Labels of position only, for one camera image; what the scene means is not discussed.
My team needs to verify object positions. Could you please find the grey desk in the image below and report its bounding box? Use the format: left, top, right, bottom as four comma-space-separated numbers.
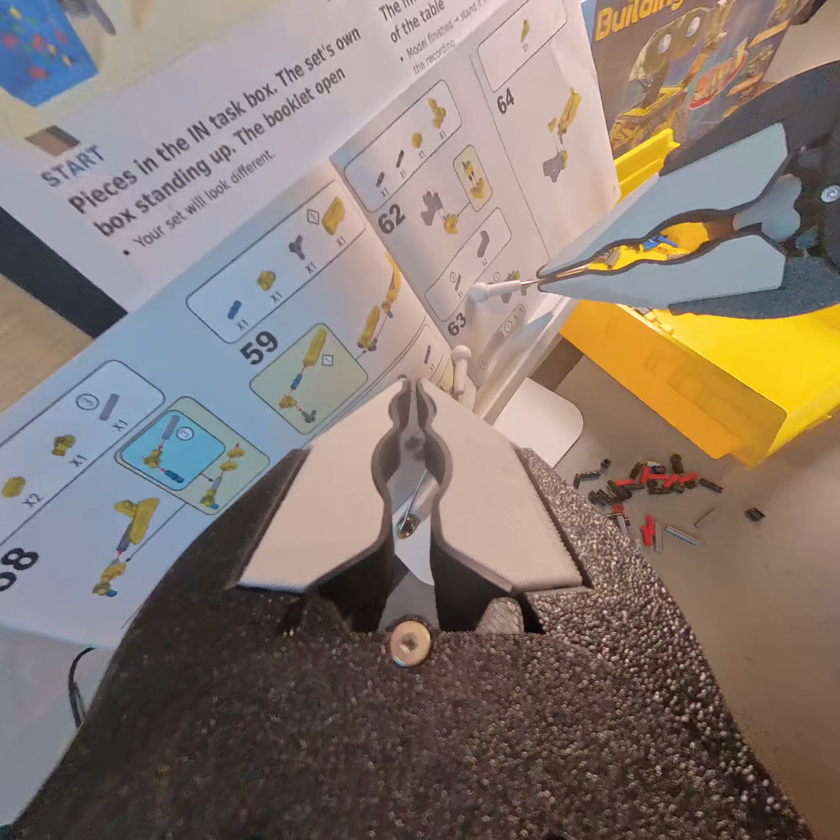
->
0, 355, 840, 840

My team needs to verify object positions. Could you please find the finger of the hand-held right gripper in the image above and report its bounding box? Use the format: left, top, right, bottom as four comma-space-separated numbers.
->
536, 164, 804, 279
541, 241, 792, 313

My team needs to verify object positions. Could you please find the yellow plastic bin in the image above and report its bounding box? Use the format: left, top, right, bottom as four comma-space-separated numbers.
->
558, 132, 840, 469

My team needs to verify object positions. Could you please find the black cable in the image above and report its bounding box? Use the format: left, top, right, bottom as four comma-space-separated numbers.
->
63, 641, 112, 729

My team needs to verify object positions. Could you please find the dark printed box stack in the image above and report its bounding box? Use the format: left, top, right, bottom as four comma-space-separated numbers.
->
584, 0, 791, 161

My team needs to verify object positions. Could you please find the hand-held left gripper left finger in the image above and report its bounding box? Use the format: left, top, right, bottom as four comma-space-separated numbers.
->
237, 381, 410, 594

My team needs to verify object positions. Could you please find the pile of small brick parts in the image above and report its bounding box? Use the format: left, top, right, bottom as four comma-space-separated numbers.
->
571, 453, 769, 552

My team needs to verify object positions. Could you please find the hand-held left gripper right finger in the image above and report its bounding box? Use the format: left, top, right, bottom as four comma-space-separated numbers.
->
418, 381, 586, 594

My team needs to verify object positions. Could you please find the white task instruction sheet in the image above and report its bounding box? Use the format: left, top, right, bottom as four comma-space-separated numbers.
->
0, 0, 526, 316

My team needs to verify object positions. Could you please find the instruction booklet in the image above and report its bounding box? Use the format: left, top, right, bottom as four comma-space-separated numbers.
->
0, 0, 620, 647

